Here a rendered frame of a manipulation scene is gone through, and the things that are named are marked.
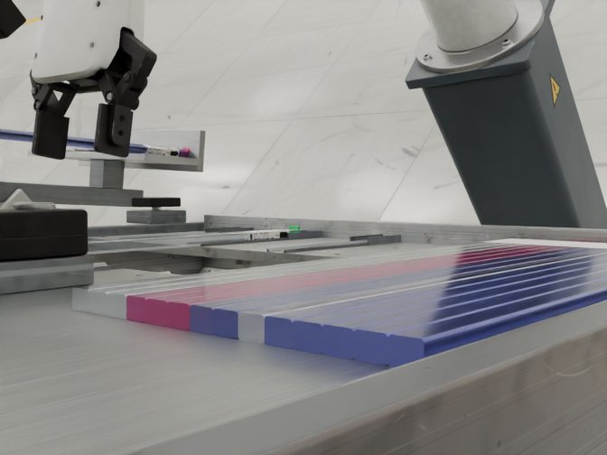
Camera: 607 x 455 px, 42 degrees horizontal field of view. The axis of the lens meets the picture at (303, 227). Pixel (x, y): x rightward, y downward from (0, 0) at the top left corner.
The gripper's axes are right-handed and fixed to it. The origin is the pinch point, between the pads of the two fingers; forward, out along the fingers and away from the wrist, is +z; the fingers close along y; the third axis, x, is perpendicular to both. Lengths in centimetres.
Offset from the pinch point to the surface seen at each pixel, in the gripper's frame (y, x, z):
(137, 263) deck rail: -19.1, 23.0, 9.8
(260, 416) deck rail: 47, -27, 12
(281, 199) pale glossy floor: -99, 139, -13
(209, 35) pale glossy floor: -216, 208, -100
